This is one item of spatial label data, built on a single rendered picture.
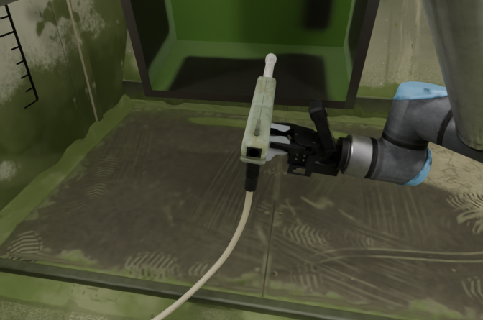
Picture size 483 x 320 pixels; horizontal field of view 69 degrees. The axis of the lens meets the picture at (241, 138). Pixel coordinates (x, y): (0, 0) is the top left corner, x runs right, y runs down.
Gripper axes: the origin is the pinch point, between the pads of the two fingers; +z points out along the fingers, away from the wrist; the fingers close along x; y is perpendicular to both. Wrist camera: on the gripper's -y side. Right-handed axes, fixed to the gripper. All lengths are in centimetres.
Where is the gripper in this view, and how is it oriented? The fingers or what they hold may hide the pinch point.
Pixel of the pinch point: (254, 130)
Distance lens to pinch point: 75.7
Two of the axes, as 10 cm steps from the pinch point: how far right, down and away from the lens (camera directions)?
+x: 1.2, -5.5, 8.3
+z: -9.9, -1.6, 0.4
